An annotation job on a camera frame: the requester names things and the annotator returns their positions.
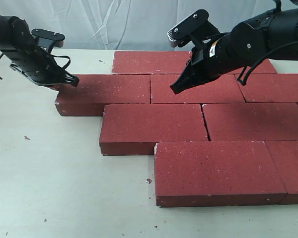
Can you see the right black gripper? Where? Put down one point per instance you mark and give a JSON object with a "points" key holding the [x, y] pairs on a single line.
{"points": [[216, 58]]}

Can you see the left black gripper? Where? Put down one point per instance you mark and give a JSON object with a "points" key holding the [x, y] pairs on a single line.
{"points": [[40, 66]]}

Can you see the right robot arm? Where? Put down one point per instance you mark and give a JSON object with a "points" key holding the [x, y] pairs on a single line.
{"points": [[271, 35]]}

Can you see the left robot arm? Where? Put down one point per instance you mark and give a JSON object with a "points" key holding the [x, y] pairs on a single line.
{"points": [[15, 32]]}

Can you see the front large red brick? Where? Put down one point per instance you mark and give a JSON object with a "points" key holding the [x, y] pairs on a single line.
{"points": [[219, 173]]}

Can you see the small white debris chip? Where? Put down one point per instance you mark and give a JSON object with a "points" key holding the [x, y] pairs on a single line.
{"points": [[148, 181]]}

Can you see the white backdrop cloth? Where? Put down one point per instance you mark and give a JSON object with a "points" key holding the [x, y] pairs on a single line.
{"points": [[126, 24]]}

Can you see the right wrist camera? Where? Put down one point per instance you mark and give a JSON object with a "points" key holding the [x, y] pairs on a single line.
{"points": [[195, 28]]}

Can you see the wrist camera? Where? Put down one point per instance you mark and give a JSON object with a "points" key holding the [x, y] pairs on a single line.
{"points": [[195, 28], [47, 39]]}

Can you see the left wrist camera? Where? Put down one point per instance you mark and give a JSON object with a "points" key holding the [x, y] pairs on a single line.
{"points": [[47, 39]]}

